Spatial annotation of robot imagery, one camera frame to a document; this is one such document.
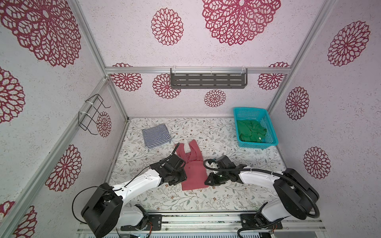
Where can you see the green tank top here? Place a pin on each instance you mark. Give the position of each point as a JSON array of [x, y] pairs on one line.
[[251, 131]]

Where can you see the maroon red tank top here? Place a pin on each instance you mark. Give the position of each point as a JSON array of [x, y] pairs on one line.
[[194, 168]]

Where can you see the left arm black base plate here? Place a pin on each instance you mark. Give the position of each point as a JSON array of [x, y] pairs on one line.
[[150, 223]]

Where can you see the blue white striped tank top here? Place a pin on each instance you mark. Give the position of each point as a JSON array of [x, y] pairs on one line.
[[156, 136]]

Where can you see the black wire wall rack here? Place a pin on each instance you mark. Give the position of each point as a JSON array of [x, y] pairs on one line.
[[95, 119]]

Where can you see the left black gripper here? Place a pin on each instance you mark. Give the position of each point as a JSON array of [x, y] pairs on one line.
[[183, 177]]

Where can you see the floral table mat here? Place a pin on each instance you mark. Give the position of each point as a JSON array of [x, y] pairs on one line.
[[215, 137]]

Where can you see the aluminium front rail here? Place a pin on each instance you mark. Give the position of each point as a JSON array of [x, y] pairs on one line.
[[225, 222]]

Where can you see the teal plastic basket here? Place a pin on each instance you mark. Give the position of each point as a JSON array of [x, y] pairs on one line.
[[262, 116]]

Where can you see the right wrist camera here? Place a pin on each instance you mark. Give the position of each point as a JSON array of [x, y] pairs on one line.
[[225, 163]]

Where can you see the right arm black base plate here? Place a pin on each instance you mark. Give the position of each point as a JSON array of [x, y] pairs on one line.
[[256, 221]]

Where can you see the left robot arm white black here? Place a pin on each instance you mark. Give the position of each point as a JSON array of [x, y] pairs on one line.
[[105, 210]]

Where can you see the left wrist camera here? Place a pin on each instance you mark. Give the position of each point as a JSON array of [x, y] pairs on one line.
[[175, 160]]

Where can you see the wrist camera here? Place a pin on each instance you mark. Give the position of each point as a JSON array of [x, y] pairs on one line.
[[175, 160], [225, 163]]

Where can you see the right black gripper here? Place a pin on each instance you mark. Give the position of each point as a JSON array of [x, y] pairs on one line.
[[212, 181]]

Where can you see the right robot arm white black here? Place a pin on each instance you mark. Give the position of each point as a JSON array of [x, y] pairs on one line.
[[296, 197]]

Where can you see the grey metal wall shelf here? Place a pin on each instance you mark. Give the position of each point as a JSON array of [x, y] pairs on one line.
[[181, 80]]

